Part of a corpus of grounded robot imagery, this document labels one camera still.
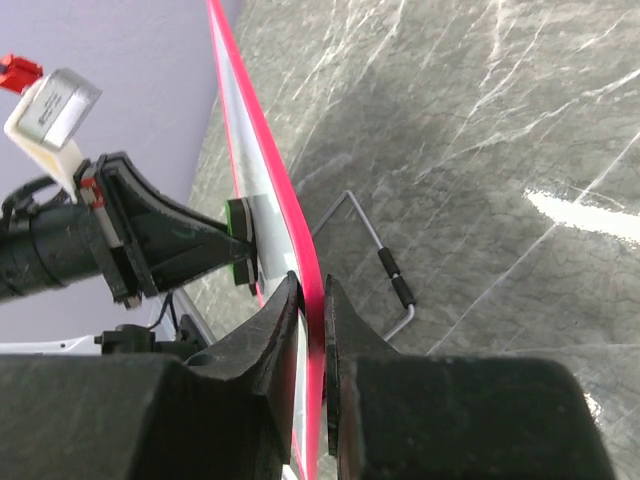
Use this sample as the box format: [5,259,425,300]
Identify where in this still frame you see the grey wire whiteboard stand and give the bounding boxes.
[312,190,418,344]

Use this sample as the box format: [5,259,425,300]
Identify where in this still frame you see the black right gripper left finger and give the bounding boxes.
[186,272,300,465]

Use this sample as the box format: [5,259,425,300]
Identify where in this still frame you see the pink framed whiteboard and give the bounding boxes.
[207,1,325,479]

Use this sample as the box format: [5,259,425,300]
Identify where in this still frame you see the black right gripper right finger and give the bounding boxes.
[324,275,400,479]

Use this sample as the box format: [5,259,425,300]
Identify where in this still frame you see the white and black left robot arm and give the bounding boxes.
[1,152,257,309]

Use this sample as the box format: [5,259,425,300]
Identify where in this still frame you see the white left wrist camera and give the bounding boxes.
[3,68,102,202]

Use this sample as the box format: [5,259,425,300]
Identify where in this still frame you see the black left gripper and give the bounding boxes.
[74,152,250,308]

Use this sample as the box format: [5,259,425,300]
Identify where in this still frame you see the green whiteboard eraser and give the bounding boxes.
[225,197,258,296]

